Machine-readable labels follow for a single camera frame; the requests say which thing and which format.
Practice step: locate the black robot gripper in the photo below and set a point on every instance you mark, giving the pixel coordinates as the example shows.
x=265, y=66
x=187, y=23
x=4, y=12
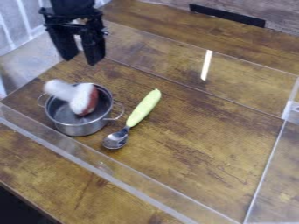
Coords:
x=75, y=16

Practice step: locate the black bar on table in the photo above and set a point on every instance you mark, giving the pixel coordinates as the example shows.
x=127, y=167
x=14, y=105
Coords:
x=247, y=20

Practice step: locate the spoon with green handle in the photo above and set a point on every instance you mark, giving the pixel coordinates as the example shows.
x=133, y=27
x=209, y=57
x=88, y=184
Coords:
x=116, y=140

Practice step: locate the plush red cap mushroom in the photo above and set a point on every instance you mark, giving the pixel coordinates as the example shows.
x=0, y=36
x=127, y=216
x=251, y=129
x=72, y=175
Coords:
x=81, y=96

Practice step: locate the small silver pot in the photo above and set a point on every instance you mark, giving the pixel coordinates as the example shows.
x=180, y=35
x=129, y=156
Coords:
x=83, y=125

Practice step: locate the clear acrylic enclosure wall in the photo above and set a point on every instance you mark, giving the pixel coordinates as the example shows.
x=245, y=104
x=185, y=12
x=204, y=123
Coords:
x=195, y=159

